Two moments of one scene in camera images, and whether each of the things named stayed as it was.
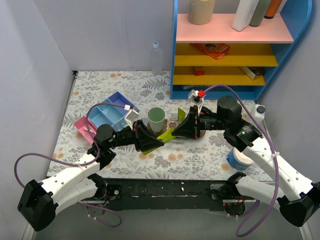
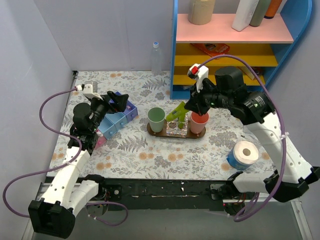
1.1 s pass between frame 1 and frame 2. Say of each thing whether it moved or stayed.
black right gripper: moved
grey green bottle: stayed
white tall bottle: stayed
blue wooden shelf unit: stayed
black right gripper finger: moved
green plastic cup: stayed
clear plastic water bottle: stayed
